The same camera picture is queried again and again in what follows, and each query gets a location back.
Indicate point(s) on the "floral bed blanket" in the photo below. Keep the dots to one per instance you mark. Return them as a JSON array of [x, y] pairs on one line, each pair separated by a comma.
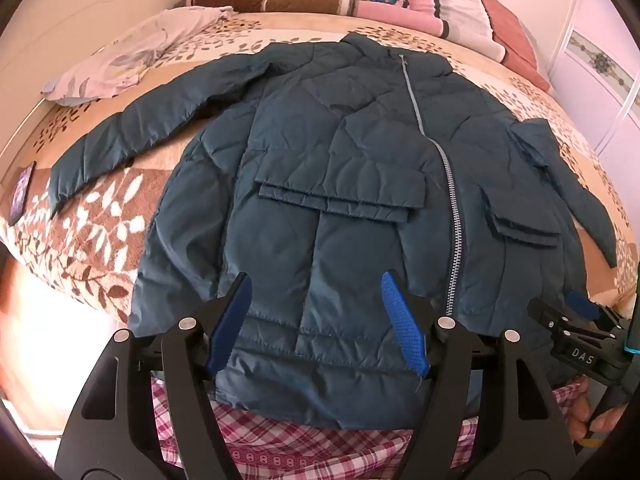
[[100, 240]]

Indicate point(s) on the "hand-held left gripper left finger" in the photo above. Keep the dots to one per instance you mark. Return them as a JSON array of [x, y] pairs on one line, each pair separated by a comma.
[[229, 322]]

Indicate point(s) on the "person's right hand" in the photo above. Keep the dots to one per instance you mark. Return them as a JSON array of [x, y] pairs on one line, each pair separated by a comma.
[[580, 412]]

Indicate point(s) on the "rose pillow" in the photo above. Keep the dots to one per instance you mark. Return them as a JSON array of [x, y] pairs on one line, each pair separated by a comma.
[[515, 35]]

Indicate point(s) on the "person's plaid clothing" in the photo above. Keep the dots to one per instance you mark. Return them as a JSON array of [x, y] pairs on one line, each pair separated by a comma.
[[300, 447]]

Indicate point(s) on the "light lilac pillow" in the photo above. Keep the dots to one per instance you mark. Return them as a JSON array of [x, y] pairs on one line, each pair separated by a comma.
[[115, 65]]

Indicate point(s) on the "white wardrobe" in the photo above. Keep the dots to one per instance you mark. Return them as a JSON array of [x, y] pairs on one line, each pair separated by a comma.
[[595, 35]]

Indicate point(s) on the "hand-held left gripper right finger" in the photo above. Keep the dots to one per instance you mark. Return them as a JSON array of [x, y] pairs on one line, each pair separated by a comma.
[[406, 332]]

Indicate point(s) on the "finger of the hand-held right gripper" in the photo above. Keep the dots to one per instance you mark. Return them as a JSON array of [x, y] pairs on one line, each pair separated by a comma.
[[582, 305]]

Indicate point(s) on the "pink striped pillow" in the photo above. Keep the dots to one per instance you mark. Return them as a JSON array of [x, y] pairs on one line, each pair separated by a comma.
[[450, 10]]

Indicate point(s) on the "dark phone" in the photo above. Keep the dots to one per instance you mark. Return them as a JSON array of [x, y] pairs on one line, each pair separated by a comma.
[[22, 194]]

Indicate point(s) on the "teal puffer jacket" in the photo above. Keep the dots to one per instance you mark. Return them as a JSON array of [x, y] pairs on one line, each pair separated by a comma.
[[325, 160]]

